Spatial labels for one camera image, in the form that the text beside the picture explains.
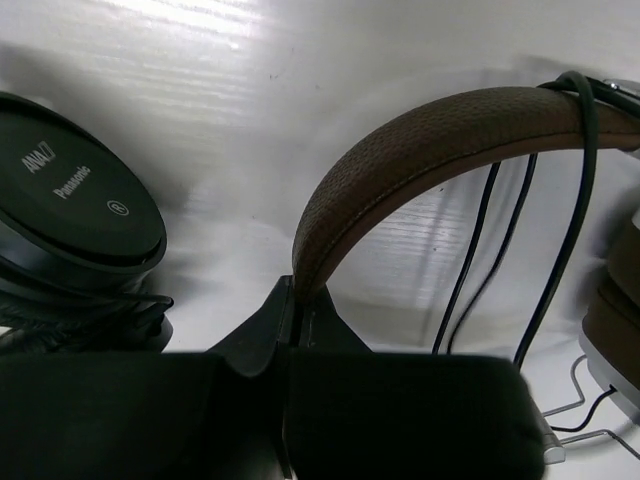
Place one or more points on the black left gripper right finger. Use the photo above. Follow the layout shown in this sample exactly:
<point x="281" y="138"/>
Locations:
<point x="356" y="414"/>

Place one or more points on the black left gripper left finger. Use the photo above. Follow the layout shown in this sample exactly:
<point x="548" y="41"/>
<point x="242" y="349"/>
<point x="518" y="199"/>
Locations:
<point x="147" y="415"/>

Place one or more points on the brown silver headphones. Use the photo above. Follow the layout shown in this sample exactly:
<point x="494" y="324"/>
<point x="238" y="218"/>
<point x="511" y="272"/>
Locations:
<point x="446" y="138"/>

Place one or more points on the black Panasonic headphones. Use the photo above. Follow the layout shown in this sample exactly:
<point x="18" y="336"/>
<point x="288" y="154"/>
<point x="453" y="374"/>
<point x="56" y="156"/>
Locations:
<point x="80" y="235"/>

